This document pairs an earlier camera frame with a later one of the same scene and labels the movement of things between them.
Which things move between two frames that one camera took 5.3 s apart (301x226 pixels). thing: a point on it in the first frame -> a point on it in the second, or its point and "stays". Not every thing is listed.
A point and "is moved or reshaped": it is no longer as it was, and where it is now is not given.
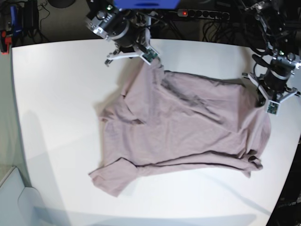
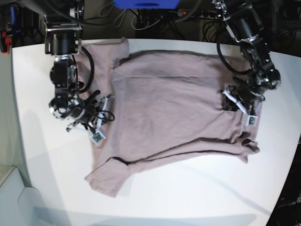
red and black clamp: x=4 y=42 stays
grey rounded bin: x=19 y=205 stays
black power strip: x=204 y=14 stays
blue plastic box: x=146 y=4 stays
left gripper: x=143 y=50 -> x=91 y=112
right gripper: x=273 y=98 -> x=240 y=95
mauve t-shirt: x=166 y=119 is moved or reshaped
